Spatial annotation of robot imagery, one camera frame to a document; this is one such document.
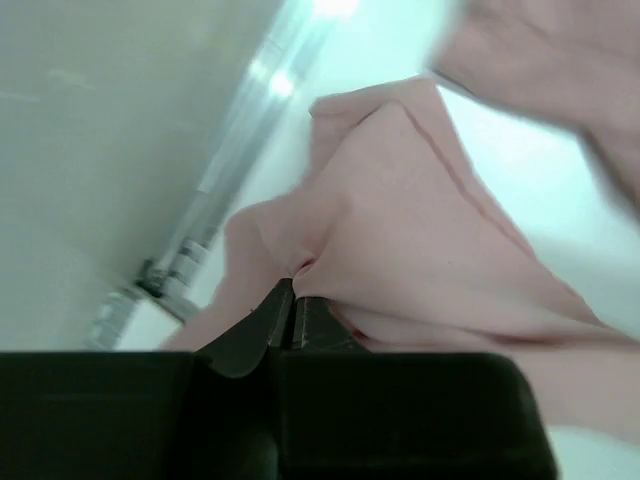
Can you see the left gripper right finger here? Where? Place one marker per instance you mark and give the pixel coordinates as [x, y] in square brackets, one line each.
[348, 413]

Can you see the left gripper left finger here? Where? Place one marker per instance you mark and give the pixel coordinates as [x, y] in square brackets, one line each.
[146, 415]

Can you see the pink trousers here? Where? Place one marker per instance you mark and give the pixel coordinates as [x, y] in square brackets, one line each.
[392, 226]

